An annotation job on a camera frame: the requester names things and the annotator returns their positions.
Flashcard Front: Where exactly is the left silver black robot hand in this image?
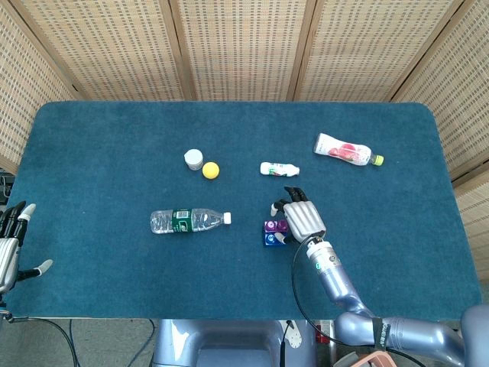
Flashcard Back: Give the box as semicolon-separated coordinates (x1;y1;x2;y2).
0;202;54;295

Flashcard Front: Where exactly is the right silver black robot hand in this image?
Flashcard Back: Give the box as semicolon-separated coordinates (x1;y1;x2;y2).
270;186;329;246

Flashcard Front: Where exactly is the purple plastic toy brick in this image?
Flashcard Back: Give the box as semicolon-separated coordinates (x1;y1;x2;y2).
262;219;290;234

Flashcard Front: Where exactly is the blue building block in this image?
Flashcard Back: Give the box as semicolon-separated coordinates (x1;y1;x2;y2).
263;231;289;249

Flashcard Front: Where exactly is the small white yogurt bottle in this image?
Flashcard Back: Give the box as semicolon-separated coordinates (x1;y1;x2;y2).
260;161;301;178

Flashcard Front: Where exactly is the black device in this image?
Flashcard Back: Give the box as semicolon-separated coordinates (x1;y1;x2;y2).
0;171;15;204

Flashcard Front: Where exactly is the pink label drink bottle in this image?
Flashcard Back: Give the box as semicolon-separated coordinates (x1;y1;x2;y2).
313;132;385;168

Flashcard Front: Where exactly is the yellow ball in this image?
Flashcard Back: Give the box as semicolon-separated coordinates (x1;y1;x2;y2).
202;161;221;180

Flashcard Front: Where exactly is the blue table mat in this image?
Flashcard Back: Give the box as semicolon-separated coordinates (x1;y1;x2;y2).
5;100;484;321

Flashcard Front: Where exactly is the clear water bottle green label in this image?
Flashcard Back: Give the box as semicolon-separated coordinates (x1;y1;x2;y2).
150;207;233;235

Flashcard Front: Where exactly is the small white capped jar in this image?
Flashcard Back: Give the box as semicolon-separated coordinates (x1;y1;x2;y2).
183;148;205;171

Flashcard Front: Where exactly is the blue-grey robot torso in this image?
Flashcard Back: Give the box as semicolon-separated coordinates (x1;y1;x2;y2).
151;319;319;367

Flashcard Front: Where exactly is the woven bamboo screen panel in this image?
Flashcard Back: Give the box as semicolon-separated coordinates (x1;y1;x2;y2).
9;0;194;102
292;0;467;102
391;0;489;183
0;0;79;175
167;0;318;102
452;167;489;286

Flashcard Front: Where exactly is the pink plastic basket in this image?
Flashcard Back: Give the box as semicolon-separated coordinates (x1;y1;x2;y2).
338;348;399;367

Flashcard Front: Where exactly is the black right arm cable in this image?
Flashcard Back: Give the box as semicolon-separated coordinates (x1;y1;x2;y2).
291;235;435;367

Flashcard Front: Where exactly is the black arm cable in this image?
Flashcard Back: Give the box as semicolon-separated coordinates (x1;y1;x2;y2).
2;313;82;367
291;235;435;367

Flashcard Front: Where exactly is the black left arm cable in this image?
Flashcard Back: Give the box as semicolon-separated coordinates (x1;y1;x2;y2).
2;313;82;367

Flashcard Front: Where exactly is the blue floor cable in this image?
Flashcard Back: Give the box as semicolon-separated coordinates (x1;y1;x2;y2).
67;319;79;367

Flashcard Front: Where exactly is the white metal bracket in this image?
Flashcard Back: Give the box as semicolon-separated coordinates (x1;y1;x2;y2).
283;320;303;350

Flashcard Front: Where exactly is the black velcro strap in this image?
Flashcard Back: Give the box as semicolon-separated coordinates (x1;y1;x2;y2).
371;316;391;352

